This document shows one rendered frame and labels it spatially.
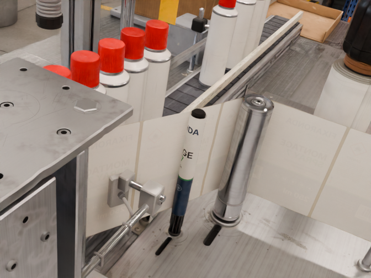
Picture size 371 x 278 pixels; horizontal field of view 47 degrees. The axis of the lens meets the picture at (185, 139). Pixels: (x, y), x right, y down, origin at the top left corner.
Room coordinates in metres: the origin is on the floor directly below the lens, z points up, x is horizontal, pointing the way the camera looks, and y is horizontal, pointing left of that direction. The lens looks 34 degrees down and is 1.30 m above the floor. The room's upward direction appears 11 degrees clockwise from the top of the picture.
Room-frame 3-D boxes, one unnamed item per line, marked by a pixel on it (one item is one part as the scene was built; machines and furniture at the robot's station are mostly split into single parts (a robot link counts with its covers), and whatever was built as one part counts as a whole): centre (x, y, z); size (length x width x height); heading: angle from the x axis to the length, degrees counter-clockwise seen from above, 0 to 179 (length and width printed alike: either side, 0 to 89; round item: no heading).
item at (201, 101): (0.90, -0.09, 0.91); 1.07 x 0.01 x 0.02; 158
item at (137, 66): (0.54, 0.09, 0.98); 0.05 x 0.05 x 0.20
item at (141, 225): (0.45, 0.04, 0.83); 0.06 x 0.03 x 0.01; 156
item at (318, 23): (1.57, -0.32, 0.85); 0.30 x 0.26 x 0.04; 158
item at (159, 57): (0.59, 0.07, 0.98); 0.05 x 0.05 x 0.20
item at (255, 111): (0.45, -0.08, 0.97); 0.05 x 0.05 x 0.19
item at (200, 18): (0.98, 0.00, 0.91); 0.07 x 0.03 x 0.16; 68
